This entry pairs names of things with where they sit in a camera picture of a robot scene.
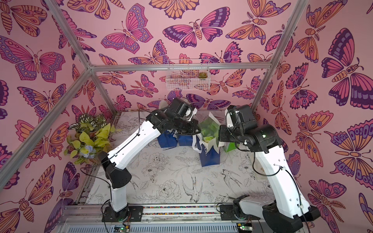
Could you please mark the white wire basket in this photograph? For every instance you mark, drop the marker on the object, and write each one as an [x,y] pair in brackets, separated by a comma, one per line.
[183,73]

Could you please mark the blue white takeout bag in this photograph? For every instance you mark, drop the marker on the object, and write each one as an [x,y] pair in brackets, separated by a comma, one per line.
[206,142]

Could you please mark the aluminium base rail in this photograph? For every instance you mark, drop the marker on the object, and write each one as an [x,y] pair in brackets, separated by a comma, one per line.
[160,218]

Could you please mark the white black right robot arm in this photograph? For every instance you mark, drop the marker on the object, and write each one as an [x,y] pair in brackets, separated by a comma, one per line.
[290,210]

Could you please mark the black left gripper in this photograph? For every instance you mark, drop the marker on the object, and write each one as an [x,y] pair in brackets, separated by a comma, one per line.
[194,125]

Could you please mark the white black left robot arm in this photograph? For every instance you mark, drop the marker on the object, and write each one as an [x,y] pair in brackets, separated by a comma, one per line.
[115,162]

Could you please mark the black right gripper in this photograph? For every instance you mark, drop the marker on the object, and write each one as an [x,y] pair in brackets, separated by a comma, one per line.
[225,135]

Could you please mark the green white takeout bag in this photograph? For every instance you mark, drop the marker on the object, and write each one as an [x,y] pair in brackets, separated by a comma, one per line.
[229,146]

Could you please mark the small succulent in basket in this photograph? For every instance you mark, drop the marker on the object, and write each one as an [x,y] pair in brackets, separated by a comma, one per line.
[202,75]

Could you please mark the artificial potted plant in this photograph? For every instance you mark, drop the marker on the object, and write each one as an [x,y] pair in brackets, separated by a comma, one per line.
[92,135]

